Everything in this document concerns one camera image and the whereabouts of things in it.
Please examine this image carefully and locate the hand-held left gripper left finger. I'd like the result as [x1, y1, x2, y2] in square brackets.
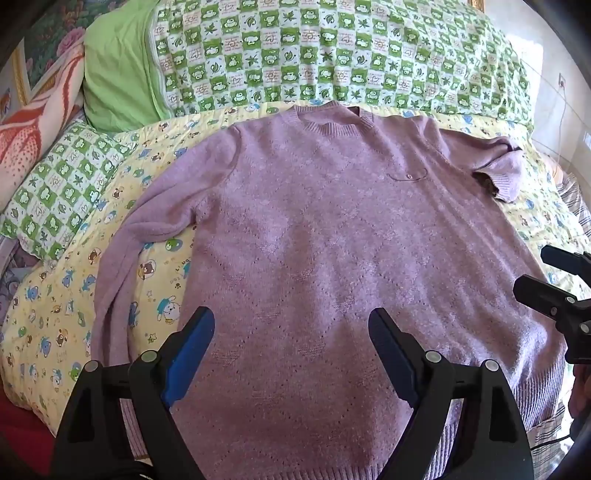
[48, 305, 216, 480]

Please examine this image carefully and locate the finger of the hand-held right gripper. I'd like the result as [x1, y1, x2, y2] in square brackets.
[513, 274, 591, 365]
[540, 244, 591, 280]

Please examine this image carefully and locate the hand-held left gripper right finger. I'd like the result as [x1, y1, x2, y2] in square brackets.
[368, 307, 536, 480]

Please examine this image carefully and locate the purple knit sweater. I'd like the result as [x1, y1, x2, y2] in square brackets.
[91, 102, 568, 480]

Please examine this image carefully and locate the striped cloth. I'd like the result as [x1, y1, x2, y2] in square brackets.
[526, 172, 591, 446]

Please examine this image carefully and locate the yellow cartoon bedsheet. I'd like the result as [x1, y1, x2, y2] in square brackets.
[0, 99, 587, 416]

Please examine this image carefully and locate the red cloth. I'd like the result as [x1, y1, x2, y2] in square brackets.
[0, 398, 60, 480]

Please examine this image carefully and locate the grey patterned cloth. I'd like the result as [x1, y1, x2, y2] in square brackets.
[0, 234, 34, 326]

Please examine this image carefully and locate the green checkered pillow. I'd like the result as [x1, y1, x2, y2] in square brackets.
[0, 122, 139, 260]

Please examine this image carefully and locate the red white floral blanket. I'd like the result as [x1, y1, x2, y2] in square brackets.
[0, 44, 87, 213]

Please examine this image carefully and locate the green checkered quilt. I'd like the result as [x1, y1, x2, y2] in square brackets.
[83, 0, 534, 133]

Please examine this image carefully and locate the white cable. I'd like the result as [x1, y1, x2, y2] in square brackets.
[551, 83, 572, 158]

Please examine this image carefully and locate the black cable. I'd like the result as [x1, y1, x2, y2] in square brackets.
[530, 431, 574, 452]

